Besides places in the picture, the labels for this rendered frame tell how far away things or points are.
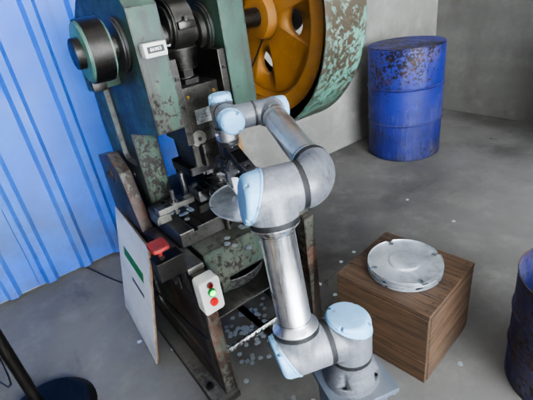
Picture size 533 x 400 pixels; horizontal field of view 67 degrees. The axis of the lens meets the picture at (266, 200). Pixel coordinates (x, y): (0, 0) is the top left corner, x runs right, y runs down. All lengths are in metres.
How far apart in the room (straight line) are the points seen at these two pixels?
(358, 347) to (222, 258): 0.61
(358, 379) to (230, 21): 1.13
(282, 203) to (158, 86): 0.63
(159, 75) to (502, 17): 3.52
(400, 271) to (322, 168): 0.87
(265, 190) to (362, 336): 0.45
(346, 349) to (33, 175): 2.00
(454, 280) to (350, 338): 0.76
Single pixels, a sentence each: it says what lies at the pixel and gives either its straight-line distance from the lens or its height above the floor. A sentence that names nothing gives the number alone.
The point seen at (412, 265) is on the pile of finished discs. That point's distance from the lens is 1.71.
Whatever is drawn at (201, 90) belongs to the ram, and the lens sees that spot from 1.44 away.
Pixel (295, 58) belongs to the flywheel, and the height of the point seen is 1.18.
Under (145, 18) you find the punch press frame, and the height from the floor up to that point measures 1.40.
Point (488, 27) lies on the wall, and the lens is 4.44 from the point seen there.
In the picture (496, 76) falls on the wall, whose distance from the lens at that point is 4.46.
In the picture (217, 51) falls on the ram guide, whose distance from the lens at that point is 1.42.
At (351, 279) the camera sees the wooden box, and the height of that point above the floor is 0.35.
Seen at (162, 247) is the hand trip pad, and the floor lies 0.76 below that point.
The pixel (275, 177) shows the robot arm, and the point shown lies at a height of 1.08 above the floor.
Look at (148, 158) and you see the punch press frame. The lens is 1.68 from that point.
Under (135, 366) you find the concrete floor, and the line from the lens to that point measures 2.07.
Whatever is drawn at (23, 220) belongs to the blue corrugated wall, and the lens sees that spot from 2.63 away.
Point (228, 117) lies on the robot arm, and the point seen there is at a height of 1.12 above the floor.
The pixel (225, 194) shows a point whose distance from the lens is 1.48.
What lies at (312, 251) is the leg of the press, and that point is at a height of 0.45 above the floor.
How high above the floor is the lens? 1.45
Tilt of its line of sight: 28 degrees down
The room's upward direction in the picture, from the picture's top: 9 degrees counter-clockwise
